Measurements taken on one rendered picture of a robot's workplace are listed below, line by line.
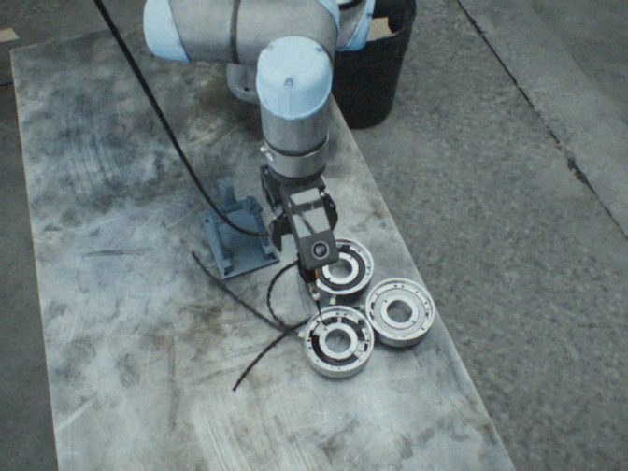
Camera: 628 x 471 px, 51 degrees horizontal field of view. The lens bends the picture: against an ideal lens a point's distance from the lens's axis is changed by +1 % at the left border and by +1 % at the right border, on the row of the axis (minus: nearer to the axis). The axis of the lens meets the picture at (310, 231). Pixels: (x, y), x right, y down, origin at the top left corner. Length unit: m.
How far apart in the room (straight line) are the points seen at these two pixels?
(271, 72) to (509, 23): 2.25
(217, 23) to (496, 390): 1.40
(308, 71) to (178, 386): 0.54
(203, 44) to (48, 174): 0.59
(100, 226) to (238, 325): 0.31
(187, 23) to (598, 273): 1.66
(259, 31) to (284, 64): 0.10
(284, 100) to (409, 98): 1.82
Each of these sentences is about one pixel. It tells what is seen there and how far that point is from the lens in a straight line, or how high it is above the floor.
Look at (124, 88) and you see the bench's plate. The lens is 1.39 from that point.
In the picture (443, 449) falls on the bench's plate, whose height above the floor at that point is 0.80.
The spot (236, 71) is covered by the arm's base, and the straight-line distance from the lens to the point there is 1.30.
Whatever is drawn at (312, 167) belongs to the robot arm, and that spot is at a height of 1.15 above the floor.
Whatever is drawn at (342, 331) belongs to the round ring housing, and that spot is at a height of 0.82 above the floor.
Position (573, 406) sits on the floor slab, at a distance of 1.96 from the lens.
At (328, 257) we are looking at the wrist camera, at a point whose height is 1.06.
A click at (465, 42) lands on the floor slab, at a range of 2.73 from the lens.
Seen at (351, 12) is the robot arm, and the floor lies 1.01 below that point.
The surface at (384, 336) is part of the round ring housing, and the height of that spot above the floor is 0.83.
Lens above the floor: 1.74
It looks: 57 degrees down
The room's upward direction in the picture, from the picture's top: 1 degrees counter-clockwise
